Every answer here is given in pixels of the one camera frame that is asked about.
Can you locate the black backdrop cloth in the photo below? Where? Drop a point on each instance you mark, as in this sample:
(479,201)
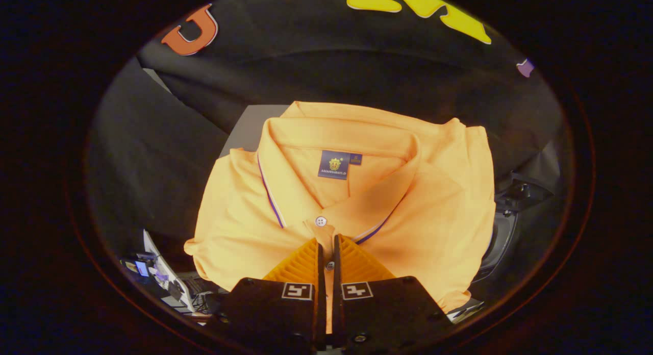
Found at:
(306,64)

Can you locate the small blue screen device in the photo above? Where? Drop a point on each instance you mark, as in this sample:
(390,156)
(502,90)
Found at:
(142,268)

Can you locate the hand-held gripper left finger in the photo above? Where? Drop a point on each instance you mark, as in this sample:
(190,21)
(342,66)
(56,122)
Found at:
(275,314)

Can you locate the dark grey washing machine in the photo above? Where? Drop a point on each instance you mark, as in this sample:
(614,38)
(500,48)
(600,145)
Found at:
(502,243)

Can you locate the white panel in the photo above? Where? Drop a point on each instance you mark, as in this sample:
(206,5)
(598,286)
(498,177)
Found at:
(166,273)

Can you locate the orange polo shirt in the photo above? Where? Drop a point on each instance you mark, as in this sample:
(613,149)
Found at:
(433,212)

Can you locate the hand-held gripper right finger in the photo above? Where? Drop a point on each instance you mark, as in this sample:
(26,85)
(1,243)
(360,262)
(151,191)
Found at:
(382,314)

